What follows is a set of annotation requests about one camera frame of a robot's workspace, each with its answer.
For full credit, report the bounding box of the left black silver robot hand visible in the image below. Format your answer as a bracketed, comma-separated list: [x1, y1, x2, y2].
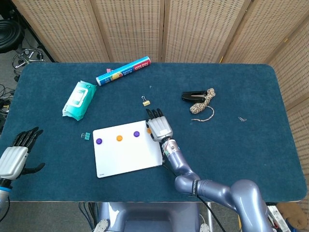
[0, 127, 46, 180]

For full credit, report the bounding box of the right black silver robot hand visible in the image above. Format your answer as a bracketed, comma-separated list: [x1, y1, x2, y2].
[145, 108, 174, 143]

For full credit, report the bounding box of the white magnetic board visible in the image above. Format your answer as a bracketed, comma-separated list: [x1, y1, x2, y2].
[92, 120, 164, 179]

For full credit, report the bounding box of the black stapler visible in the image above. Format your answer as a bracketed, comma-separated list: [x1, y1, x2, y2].
[181, 90, 208, 102]

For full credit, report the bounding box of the blue plastic food wrap roll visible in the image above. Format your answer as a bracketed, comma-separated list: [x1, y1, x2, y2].
[96, 56, 152, 86]

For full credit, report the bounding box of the dark blue table mat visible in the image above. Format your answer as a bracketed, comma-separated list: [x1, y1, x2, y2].
[0, 62, 308, 203]

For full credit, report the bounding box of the green wet wipes pack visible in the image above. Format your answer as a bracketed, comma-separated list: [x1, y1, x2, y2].
[62, 80, 97, 121]

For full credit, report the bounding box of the blue-grey robot torso base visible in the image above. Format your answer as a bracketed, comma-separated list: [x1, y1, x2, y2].
[98, 202, 201, 232]

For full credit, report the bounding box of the wicker folding screen panel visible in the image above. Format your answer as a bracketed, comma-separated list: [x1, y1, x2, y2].
[11, 0, 111, 63]
[91, 0, 166, 63]
[267, 14, 309, 170]
[218, 0, 309, 65]
[162, 0, 253, 64]

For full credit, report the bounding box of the black stool with chrome base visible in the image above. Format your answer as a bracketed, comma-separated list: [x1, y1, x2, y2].
[0, 18, 46, 73]

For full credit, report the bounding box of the white printed cardboard box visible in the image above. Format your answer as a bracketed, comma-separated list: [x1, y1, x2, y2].
[267, 205, 278, 228]

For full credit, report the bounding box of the braided beige rope bundle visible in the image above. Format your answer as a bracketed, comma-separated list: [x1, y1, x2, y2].
[189, 87, 215, 122]

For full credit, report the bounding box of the tangle of floor cables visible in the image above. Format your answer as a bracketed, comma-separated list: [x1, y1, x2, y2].
[0, 83, 15, 119]

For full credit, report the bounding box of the bundle of blue cables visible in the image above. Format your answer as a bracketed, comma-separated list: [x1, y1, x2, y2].
[78, 202, 99, 232]

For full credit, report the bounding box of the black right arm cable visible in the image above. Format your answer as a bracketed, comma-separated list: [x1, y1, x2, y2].
[162, 161, 225, 232]

